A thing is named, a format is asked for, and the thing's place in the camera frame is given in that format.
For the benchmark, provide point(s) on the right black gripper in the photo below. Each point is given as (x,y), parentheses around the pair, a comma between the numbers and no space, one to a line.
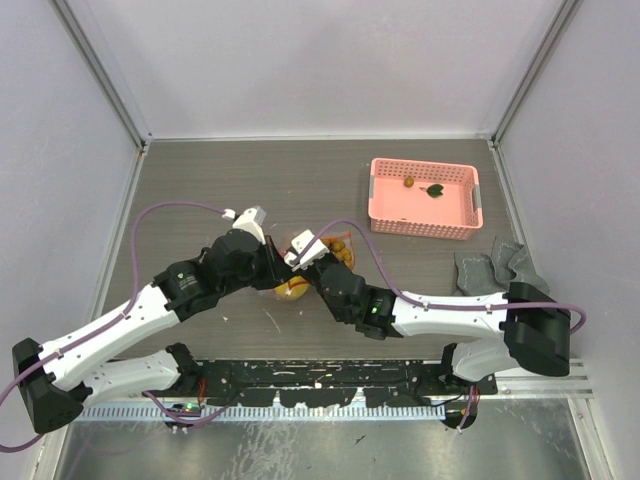
(306,271)

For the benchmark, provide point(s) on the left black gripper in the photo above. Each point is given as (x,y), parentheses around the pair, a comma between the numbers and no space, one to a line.
(277,269)

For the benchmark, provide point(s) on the yellow lemon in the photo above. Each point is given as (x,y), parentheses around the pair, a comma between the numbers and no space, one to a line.
(291,290)

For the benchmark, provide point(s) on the clear zip bag orange zipper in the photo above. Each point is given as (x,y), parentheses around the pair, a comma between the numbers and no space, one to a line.
(346,235)

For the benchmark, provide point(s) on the brown longan bunch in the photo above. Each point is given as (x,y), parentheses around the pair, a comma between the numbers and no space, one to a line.
(339,248)

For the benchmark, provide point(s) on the pink plastic basket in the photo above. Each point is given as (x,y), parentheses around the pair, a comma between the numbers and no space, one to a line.
(395,209)

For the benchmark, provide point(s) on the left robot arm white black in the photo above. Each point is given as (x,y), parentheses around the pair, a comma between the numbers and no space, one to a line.
(58,379)

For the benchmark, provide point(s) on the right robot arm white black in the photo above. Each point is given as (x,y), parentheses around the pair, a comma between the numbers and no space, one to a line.
(497,332)

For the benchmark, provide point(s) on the loose green leaf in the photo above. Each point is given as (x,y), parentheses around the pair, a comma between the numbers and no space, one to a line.
(434,190)

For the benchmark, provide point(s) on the grey cloth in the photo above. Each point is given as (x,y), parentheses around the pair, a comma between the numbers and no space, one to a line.
(483,274)

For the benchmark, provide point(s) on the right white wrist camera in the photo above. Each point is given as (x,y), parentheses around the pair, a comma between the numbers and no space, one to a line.
(304,250)

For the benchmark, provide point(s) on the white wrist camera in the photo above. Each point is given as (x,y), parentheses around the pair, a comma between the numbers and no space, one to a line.
(250,221)
(304,250)

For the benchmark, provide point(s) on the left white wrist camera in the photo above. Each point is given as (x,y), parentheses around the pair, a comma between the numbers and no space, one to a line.
(250,221)

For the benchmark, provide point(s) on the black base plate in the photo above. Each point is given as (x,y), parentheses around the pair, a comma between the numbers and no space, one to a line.
(320,384)

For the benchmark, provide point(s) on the grey slotted cable duct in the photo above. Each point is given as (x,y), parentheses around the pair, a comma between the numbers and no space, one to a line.
(145,411)

